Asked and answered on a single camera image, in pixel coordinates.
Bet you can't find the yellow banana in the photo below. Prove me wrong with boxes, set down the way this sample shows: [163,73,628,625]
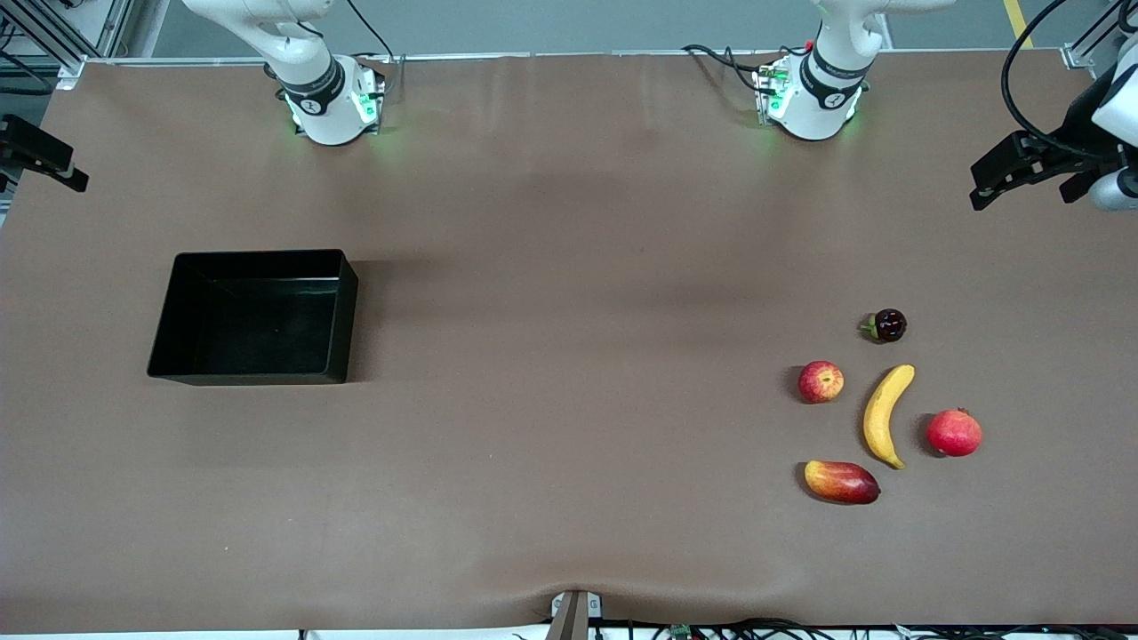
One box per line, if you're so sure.
[862,364,917,470]

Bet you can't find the black plastic box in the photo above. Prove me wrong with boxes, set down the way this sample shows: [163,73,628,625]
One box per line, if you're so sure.
[147,249,360,387]

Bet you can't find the small red yellow apple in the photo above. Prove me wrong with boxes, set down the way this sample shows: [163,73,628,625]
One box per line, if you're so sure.
[797,360,845,405]

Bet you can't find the dark purple mangosteen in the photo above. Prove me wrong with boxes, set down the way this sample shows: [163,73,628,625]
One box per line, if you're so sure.
[859,308,909,345]

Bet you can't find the red pomegranate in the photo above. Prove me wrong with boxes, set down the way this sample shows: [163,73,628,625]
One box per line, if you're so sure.
[925,407,984,459]

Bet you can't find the red yellow mango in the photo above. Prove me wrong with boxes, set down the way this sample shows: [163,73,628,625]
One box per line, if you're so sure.
[804,460,882,506]

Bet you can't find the brown table cover mat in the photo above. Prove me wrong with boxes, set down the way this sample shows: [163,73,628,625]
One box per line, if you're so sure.
[0,52,1138,634]

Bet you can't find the aluminium corner frame post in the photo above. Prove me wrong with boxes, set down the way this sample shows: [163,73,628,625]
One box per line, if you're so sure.
[1062,0,1138,70]

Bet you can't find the aluminium frame with black struts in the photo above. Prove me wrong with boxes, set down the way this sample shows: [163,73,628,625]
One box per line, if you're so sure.
[0,0,134,83]

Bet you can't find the black left arm base cables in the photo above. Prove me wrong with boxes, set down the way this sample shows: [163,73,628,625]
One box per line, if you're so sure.
[683,43,783,94]

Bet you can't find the black right arm base cable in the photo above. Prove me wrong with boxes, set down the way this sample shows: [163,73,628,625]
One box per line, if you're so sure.
[345,0,408,99]

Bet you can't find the silver table edge rail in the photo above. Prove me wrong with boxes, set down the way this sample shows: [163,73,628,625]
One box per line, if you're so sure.
[82,49,805,67]

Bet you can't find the black cable bundle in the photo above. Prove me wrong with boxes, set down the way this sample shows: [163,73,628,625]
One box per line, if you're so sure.
[596,617,1138,640]

